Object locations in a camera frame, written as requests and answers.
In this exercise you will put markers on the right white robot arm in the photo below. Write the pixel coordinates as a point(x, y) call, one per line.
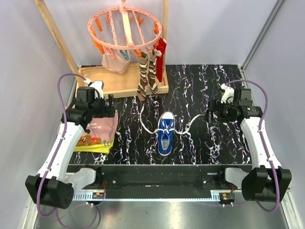
point(268, 181)

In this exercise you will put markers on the left brown striped sock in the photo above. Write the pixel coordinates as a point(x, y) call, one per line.
point(143, 82)

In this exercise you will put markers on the pink folded t-shirt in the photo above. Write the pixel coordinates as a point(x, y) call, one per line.
point(101, 131)

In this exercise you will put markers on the pink round clip hanger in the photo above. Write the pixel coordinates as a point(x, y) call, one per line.
point(132, 19)

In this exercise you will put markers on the aluminium slotted rail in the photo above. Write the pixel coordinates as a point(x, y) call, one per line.
point(184, 194)

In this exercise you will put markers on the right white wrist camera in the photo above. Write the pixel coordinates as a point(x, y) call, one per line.
point(227, 94)

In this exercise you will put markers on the wooden drying rack stand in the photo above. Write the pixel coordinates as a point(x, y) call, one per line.
point(120, 85)

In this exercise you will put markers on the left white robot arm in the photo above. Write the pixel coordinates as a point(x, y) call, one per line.
point(51, 186)

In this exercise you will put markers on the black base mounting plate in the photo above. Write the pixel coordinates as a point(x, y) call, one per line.
point(204, 177)

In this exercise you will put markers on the pink mesh laundry bag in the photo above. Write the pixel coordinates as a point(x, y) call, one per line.
point(116, 61)

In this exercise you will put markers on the red hanging sock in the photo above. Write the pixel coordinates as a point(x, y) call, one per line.
point(160, 51)

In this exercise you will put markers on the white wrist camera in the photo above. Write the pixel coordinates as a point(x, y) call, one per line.
point(97, 85)
point(227, 94)

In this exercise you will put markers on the right brown striped sock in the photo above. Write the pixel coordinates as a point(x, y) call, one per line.
point(152, 73)

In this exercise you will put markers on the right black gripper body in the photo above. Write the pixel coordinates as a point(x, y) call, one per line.
point(216, 105)

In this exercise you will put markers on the yellow folded t-shirt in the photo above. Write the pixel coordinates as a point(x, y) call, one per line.
point(103, 148)

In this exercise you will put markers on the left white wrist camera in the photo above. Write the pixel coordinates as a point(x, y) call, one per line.
point(97, 85)

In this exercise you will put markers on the brown striped sock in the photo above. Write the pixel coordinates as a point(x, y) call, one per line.
point(143, 82)
point(152, 73)

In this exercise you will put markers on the blue sneaker with white laces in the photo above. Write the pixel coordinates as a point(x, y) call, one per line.
point(166, 130)

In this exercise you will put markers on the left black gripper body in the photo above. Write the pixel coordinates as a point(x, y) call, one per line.
point(108, 110)

